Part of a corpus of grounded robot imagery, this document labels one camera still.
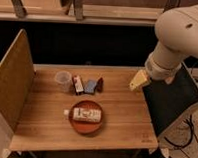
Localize yellow tan gripper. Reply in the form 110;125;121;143
129;70;151;91

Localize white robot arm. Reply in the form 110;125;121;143
129;5;198;91

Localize ceramic cup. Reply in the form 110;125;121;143
54;71;72;93

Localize dark right side panel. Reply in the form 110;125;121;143
143;65;198;139

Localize dark red small block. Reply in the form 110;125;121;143
96;78;103;93

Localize small red white carton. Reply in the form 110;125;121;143
72;75;84;95

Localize white labelled bottle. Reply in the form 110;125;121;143
64;107;102;123

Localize round red plate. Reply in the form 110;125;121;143
68;100;104;135

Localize left wooden side panel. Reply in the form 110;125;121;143
0;29;35;158

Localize wooden shelf rail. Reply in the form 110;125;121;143
0;0;182;31

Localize black floor cables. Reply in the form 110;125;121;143
162;111;198;158

